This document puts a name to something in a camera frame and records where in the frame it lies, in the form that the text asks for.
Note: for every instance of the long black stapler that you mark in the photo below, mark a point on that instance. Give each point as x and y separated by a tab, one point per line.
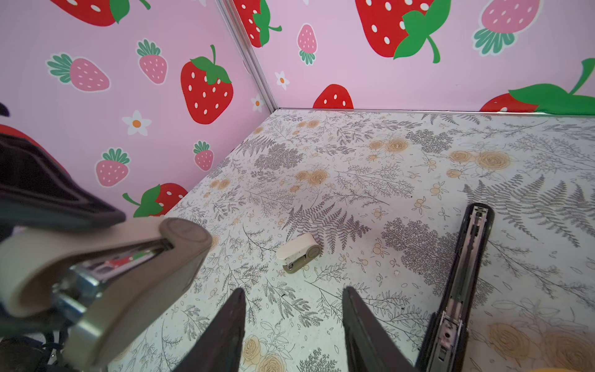
444	345

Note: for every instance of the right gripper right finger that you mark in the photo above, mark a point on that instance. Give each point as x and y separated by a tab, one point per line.
368	346

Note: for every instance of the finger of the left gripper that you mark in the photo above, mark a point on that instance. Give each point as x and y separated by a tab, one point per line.
37	192

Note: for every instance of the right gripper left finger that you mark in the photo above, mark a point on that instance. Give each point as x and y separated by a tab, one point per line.
219	348

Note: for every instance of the yellow plastic tray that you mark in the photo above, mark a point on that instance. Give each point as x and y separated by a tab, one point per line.
552	369

